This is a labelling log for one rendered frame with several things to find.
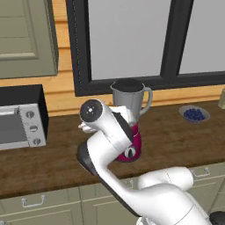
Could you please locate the magenta blender with grey jar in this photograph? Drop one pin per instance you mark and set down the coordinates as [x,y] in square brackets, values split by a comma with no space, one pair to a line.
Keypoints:
[129,96]

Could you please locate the olive wall cupboard door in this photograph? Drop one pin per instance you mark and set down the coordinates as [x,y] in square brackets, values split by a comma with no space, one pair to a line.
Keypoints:
[23,29]

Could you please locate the olive base cupboard door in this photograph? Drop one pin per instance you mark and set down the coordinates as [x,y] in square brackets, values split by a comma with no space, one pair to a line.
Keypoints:
[102,214]
[44,216]
[205,193]

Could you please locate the silver toaster oven knob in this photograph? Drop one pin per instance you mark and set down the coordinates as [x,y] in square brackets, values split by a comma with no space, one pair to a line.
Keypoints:
[36,141]
[30,114]
[33,128]

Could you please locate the blueberries pile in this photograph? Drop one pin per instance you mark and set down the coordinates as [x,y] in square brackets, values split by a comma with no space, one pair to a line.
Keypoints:
[194,114]

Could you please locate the wide olive drawer front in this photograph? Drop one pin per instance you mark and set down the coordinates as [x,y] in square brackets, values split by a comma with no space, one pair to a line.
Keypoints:
[58,197]

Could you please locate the black framed window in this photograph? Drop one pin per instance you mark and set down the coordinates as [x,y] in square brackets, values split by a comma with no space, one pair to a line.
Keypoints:
[79,58]

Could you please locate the olive wall cupboard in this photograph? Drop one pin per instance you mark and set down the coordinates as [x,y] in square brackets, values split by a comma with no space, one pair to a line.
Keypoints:
[29,64]

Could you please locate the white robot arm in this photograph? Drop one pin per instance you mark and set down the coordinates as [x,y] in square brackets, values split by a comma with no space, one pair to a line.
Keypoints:
[164,199]

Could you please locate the pale beige box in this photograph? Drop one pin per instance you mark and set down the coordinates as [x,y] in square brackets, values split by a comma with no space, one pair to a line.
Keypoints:
[222,99]

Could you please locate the black and silver toaster oven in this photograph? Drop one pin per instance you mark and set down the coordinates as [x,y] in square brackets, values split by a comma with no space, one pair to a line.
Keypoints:
[29,96]

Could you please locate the silver toaster oven door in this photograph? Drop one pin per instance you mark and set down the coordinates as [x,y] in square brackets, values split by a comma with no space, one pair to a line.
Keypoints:
[10,129]

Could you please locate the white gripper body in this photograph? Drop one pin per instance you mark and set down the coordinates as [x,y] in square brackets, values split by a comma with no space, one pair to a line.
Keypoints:
[83,127]

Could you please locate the grey bowl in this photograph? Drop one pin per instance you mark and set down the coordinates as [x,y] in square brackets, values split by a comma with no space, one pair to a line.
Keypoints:
[183,110]

